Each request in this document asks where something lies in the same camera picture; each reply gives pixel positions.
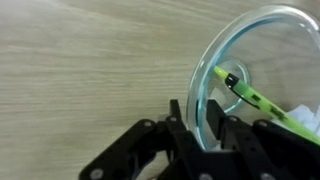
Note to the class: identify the clear glass bowl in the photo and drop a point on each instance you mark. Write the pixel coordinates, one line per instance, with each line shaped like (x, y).
(276, 46)

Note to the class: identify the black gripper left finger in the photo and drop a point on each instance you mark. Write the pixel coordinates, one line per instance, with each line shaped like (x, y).
(133, 150)

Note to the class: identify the green highlighter pen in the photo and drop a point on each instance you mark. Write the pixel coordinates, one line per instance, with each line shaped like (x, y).
(266, 105)

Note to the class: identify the white crumpled cloth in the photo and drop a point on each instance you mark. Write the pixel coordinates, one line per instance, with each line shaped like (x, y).
(305, 115)

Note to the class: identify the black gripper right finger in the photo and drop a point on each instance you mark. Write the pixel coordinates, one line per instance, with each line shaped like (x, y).
(260, 150)

